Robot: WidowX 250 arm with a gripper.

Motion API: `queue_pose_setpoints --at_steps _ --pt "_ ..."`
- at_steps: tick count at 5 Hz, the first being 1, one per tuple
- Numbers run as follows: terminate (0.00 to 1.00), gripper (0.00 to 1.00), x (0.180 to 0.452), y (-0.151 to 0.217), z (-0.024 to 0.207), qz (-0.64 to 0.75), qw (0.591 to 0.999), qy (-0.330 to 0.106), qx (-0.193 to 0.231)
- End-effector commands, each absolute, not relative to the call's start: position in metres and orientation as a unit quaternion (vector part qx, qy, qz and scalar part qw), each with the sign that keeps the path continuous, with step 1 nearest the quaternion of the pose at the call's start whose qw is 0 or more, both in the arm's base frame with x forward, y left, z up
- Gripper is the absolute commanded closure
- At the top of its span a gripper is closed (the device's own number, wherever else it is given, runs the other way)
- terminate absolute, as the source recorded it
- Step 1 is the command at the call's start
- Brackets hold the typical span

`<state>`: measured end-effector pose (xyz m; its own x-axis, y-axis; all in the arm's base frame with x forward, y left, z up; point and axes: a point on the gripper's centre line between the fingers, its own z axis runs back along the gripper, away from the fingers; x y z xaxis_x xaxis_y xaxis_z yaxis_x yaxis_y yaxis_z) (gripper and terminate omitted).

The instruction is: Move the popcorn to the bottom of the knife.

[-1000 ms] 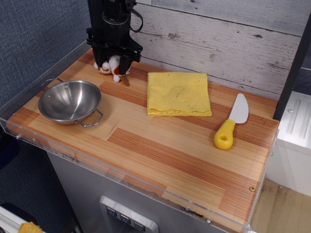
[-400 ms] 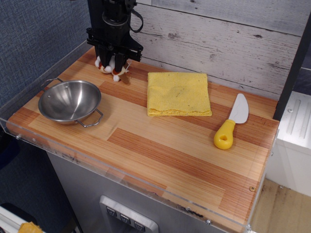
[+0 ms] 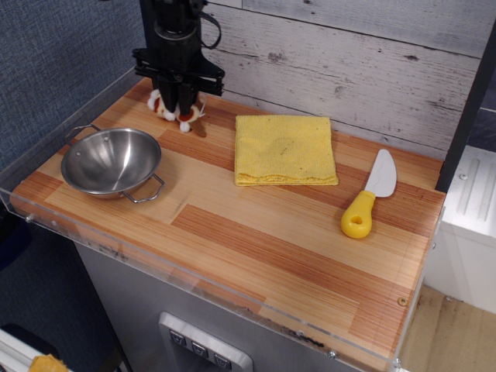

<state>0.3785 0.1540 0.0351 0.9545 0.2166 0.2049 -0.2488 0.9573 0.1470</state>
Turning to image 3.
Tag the stainless steel bowl with handles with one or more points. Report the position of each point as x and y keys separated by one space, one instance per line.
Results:
x=111 y=163

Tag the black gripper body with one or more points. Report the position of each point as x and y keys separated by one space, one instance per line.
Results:
x=180 y=54

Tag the folded yellow cloth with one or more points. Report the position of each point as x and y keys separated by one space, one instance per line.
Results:
x=284 y=150

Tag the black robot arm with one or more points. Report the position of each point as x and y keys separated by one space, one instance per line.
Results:
x=175 y=15

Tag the black vertical post right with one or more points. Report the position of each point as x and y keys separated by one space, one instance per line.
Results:
x=471 y=34

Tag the black vertical post left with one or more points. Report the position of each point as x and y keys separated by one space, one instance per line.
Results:
x=148 y=17

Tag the white side shelf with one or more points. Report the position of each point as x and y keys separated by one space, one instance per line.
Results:
x=461 y=263

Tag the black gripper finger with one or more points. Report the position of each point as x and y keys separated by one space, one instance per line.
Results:
x=187 y=96
x=169 y=90

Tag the silver button control panel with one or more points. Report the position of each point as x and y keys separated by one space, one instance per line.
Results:
x=211 y=353

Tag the silver toy kitchen cabinet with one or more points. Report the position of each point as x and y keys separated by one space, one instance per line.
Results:
x=133 y=301

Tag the black vertical post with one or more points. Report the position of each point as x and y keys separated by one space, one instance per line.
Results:
x=148 y=17
x=471 y=34

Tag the yellow handled white knife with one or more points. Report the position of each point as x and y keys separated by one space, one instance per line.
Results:
x=357 y=220

